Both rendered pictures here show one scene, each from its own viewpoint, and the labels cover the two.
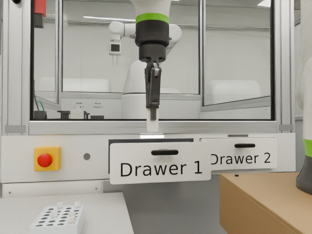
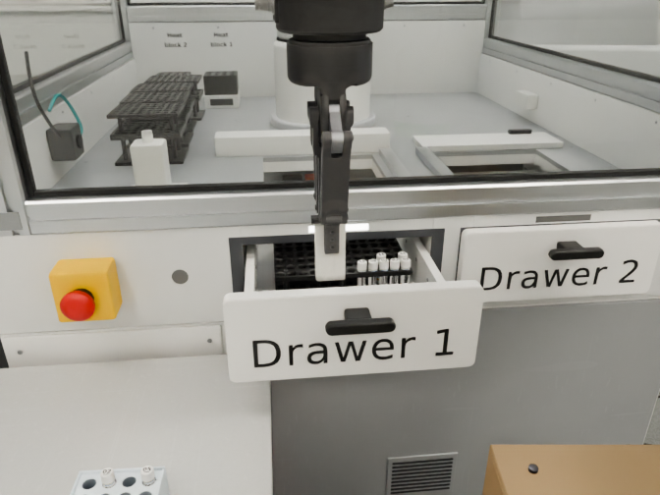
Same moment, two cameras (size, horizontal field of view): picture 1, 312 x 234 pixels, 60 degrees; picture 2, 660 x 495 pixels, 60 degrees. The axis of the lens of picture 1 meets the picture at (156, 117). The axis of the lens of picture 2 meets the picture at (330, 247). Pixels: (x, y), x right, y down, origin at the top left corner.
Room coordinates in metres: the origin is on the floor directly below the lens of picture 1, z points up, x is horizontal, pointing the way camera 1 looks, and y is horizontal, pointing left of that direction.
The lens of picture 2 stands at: (0.22, -0.03, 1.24)
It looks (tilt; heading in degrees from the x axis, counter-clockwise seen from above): 25 degrees down; 5
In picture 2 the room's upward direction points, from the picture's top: straight up
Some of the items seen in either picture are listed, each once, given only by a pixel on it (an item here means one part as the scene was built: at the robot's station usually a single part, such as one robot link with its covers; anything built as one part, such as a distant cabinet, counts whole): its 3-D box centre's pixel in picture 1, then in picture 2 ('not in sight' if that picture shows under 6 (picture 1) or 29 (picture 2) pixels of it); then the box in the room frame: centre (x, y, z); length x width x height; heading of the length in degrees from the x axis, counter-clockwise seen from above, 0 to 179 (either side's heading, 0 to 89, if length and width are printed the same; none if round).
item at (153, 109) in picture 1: (153, 110); (332, 232); (0.72, 0.01, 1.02); 0.03 x 0.01 x 0.05; 11
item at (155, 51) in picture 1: (152, 63); (329, 89); (0.74, 0.01, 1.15); 0.08 x 0.07 x 0.09; 11
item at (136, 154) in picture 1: (161, 162); (355, 331); (0.77, -0.02, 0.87); 0.29 x 0.02 x 0.11; 101
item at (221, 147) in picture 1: (239, 153); (558, 261); (0.97, -0.30, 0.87); 0.29 x 0.02 x 0.11; 101
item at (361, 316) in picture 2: (163, 152); (358, 320); (0.74, -0.02, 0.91); 0.07 x 0.04 x 0.01; 101
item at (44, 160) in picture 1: (45, 159); (79, 303); (0.80, 0.33, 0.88); 0.04 x 0.03 x 0.04; 101
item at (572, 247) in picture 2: (243, 145); (572, 249); (0.94, -0.30, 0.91); 0.07 x 0.04 x 0.01; 101
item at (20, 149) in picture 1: (143, 143); (330, 167); (1.39, 0.06, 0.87); 1.02 x 0.95 x 0.14; 101
